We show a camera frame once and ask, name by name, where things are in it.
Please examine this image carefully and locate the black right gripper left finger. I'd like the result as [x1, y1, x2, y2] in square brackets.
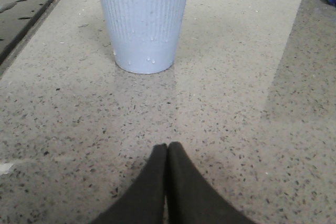
[92, 144, 167, 223]

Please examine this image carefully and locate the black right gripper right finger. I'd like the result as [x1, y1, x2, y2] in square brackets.
[166, 142, 253, 223]

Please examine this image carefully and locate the light blue ribbed cup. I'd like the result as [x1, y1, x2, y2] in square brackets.
[100, 0, 186, 74]

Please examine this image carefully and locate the black glass gas stove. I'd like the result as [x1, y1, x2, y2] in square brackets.
[1, 0, 59, 76]

